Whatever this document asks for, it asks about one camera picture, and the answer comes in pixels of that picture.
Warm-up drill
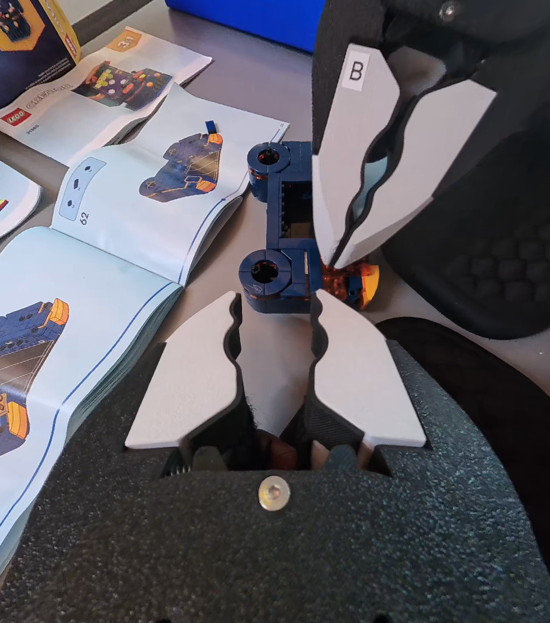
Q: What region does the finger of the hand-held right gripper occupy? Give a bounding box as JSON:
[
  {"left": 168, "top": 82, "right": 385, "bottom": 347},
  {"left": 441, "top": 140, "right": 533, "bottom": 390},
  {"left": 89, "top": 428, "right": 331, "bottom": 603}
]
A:
[
  {"left": 333, "top": 79, "right": 498, "bottom": 269},
  {"left": 311, "top": 42, "right": 401, "bottom": 266}
]

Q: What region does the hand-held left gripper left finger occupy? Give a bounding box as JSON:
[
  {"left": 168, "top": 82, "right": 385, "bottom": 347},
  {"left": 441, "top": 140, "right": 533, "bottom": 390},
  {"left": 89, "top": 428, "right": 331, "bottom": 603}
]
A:
[{"left": 124, "top": 290, "right": 257, "bottom": 470}]

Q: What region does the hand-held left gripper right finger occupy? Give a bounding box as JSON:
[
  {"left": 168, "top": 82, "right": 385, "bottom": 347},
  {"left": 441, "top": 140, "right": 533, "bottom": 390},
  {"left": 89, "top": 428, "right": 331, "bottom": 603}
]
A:
[{"left": 303, "top": 289, "right": 427, "bottom": 470}]

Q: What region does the blue orange brick model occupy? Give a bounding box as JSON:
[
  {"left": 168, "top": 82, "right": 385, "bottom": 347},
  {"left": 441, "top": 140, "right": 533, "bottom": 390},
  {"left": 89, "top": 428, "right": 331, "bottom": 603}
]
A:
[{"left": 238, "top": 140, "right": 381, "bottom": 314}]

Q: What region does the blue plastic bin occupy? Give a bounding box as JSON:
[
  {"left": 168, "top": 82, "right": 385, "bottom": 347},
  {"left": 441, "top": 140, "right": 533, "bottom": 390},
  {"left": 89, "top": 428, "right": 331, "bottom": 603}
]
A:
[{"left": 165, "top": 0, "right": 326, "bottom": 53}]

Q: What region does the person's left hand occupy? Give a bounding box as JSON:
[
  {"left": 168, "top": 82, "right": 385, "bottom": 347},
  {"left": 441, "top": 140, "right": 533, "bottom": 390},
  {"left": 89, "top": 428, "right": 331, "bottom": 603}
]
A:
[{"left": 254, "top": 431, "right": 301, "bottom": 470}]

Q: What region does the black bumpy cushion pad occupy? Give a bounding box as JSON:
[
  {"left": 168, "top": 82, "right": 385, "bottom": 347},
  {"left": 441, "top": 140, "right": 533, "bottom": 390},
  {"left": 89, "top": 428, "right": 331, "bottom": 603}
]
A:
[{"left": 382, "top": 134, "right": 550, "bottom": 340}]

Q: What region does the instruction booklet purple model cover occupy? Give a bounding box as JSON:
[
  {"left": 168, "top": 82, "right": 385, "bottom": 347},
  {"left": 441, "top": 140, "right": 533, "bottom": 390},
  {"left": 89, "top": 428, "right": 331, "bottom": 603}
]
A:
[{"left": 0, "top": 139, "right": 43, "bottom": 264}]

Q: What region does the instruction booklet arcade machine cover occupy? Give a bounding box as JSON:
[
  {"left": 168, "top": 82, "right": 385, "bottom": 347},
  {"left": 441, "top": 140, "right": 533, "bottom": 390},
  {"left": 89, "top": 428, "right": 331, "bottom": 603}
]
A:
[{"left": 0, "top": 27, "right": 213, "bottom": 161}]

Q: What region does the toy brick set box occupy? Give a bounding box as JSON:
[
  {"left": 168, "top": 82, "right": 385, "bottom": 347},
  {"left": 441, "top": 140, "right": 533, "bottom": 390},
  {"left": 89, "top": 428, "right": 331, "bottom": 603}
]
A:
[{"left": 0, "top": 0, "right": 82, "bottom": 140}]

